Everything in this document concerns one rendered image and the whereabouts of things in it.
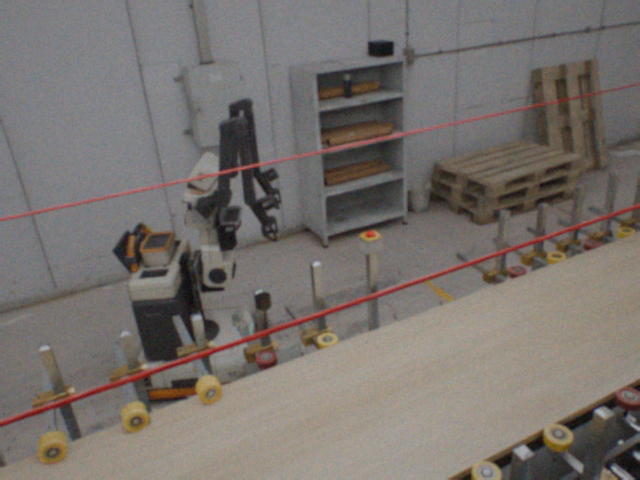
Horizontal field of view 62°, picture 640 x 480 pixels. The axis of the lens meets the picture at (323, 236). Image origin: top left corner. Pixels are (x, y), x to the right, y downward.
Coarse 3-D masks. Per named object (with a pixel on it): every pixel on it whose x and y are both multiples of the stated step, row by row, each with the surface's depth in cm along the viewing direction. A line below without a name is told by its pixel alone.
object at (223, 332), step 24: (216, 312) 350; (240, 312) 348; (216, 336) 326; (240, 336) 325; (144, 360) 310; (168, 360) 308; (216, 360) 306; (240, 360) 306; (144, 384) 308; (168, 384) 308; (192, 384) 309
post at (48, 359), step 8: (48, 344) 178; (40, 352) 176; (48, 352) 177; (48, 360) 178; (48, 368) 179; (56, 368) 180; (48, 376) 180; (56, 376) 181; (56, 384) 182; (56, 392) 184; (64, 392) 185; (64, 408) 187; (72, 408) 190; (64, 416) 188; (72, 416) 189; (72, 424) 191; (72, 432) 192; (80, 432) 194; (72, 440) 193
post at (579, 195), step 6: (576, 186) 273; (582, 186) 271; (576, 192) 274; (582, 192) 273; (576, 198) 275; (582, 198) 274; (576, 204) 276; (582, 204) 276; (576, 210) 277; (576, 216) 278; (570, 222) 282; (576, 222) 279; (570, 234) 284; (576, 234) 283; (570, 252) 287
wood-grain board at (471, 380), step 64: (576, 256) 260; (448, 320) 220; (512, 320) 217; (576, 320) 214; (256, 384) 192; (320, 384) 190; (384, 384) 188; (448, 384) 186; (512, 384) 184; (576, 384) 182; (128, 448) 169; (192, 448) 168; (256, 448) 166; (320, 448) 164; (384, 448) 163; (448, 448) 161; (512, 448) 161
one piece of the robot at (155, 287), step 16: (144, 224) 312; (128, 240) 289; (176, 240) 328; (176, 256) 308; (192, 256) 313; (144, 272) 294; (160, 272) 293; (176, 272) 295; (128, 288) 285; (144, 288) 285; (160, 288) 285; (176, 288) 292; (144, 304) 290; (160, 304) 290; (176, 304) 292; (192, 304) 316; (144, 320) 294; (160, 320) 294; (144, 336) 298; (160, 336) 299; (176, 336) 299; (192, 336) 320; (144, 352) 303; (160, 352) 303; (176, 352) 304
